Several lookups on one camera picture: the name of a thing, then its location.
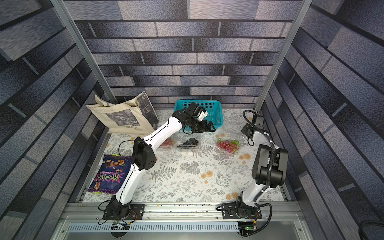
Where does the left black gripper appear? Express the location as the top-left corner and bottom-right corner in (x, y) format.
(189, 116), (217, 132)

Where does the black grape bunch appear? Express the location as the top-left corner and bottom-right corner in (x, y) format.
(177, 138), (199, 150)

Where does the green grape bunch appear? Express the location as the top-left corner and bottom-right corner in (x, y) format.
(218, 139), (240, 146)

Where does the clear clamshell container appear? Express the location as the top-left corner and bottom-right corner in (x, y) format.
(176, 133), (201, 151)
(159, 137), (177, 150)

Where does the red grape bunch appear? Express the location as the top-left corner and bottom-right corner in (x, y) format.
(217, 143), (239, 154)
(160, 138), (174, 149)

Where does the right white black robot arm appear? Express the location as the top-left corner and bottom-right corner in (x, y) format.
(236, 110), (289, 219)

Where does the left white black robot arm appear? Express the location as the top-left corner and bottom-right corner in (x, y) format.
(103, 102), (216, 221)

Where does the teal plastic basket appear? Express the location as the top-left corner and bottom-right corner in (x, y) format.
(173, 99), (224, 132)

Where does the beige canvas tote bag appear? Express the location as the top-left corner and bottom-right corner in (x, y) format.
(87, 92), (159, 136)

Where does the purple snack bag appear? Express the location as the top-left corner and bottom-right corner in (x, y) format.
(88, 155), (132, 195)

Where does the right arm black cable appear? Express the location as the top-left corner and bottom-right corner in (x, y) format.
(242, 109), (277, 238)

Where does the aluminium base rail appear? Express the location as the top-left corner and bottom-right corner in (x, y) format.
(52, 202), (312, 240)

